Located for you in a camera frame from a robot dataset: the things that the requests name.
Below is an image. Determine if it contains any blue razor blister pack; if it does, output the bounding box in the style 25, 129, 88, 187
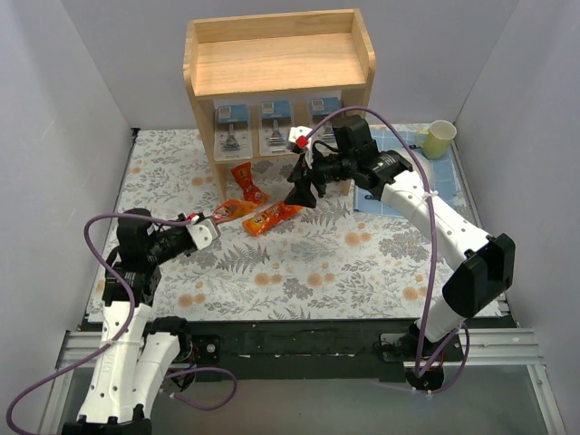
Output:
307, 97, 345, 150
214, 104, 253, 161
258, 100, 294, 156

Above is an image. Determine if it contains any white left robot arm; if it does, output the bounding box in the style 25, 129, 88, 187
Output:
62, 208, 219, 434

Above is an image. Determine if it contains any orange razor pack long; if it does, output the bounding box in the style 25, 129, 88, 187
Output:
212, 199, 256, 224

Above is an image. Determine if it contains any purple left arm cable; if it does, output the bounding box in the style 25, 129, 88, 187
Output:
5, 211, 237, 431

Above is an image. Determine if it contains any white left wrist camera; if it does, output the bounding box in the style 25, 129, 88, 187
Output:
186, 214, 221, 251

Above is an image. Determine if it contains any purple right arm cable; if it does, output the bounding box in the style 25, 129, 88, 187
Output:
301, 106, 470, 394

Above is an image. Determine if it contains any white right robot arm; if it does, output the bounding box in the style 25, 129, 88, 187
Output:
285, 115, 516, 361

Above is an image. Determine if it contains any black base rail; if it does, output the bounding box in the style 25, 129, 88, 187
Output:
56, 316, 545, 382

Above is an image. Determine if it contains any yellow-green mug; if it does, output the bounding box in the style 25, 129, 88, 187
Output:
415, 120, 457, 160

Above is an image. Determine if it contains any floral patterned table mat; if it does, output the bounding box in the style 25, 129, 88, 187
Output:
118, 130, 452, 321

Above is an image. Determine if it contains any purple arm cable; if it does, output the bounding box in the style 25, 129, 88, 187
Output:
301, 106, 470, 394
5, 211, 237, 431

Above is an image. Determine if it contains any blue checked cloth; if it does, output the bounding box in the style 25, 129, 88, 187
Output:
353, 126, 459, 218

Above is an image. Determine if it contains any wooden two-tier shelf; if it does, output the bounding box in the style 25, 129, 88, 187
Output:
183, 9, 376, 198

